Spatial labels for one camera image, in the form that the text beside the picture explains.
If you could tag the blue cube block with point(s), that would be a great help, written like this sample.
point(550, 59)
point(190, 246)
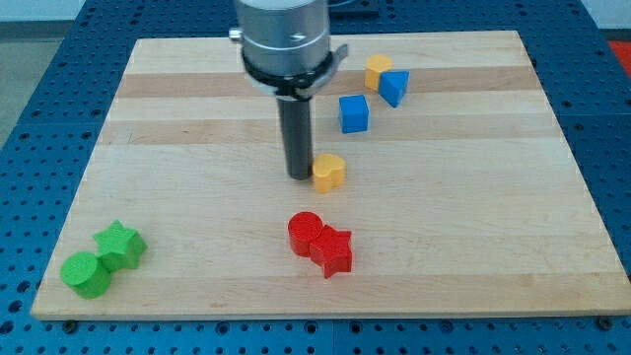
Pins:
point(353, 114)

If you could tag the yellow hexagon block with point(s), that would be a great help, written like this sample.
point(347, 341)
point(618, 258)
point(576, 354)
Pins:
point(376, 65)

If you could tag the yellow heart block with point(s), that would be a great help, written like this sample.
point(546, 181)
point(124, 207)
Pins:
point(329, 171)

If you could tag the red cylinder block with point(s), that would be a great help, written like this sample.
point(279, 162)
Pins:
point(303, 228)

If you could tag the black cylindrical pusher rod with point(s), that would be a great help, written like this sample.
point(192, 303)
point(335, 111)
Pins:
point(296, 129)

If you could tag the red star block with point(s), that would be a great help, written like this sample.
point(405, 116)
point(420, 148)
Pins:
point(331, 250)

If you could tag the blue triangle block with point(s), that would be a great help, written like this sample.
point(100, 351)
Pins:
point(393, 86)

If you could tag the light wooden board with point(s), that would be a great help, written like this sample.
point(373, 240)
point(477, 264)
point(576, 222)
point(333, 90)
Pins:
point(463, 202)

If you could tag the green star block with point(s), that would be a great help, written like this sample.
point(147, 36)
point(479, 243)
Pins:
point(119, 247)

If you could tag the green cylinder block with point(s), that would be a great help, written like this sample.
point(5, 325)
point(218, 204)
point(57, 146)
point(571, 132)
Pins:
point(85, 275)

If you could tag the blue perforated table plate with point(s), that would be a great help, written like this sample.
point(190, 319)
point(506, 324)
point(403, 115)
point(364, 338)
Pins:
point(44, 157)

